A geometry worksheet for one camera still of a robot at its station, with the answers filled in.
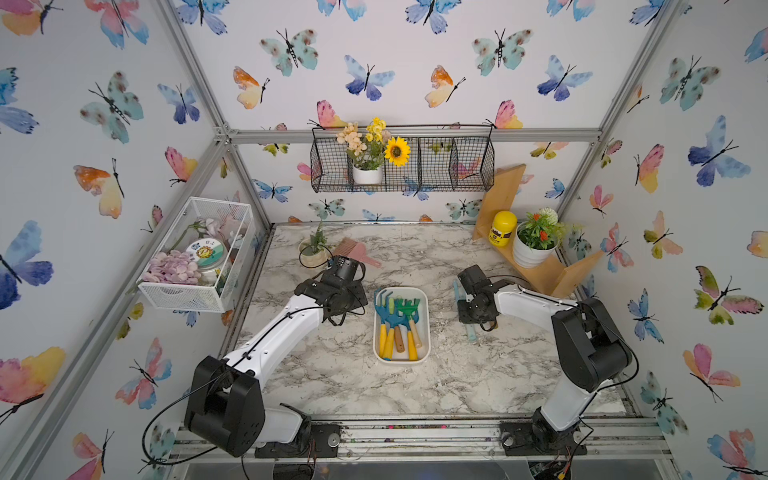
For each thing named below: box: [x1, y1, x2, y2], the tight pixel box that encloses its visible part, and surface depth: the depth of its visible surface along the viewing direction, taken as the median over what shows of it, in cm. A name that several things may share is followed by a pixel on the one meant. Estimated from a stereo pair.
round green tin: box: [186, 238, 227, 269], surface depth 67 cm
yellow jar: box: [488, 210, 517, 247], surface depth 101 cm
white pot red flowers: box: [513, 207, 565, 269], surface depth 91 cm
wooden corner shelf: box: [472, 164, 604, 299], surface depth 101 cm
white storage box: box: [373, 287, 431, 365], surface depth 92 cm
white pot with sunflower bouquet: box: [337, 117, 412, 185], surface depth 86 cm
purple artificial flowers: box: [142, 249, 202, 284], surface depth 61 cm
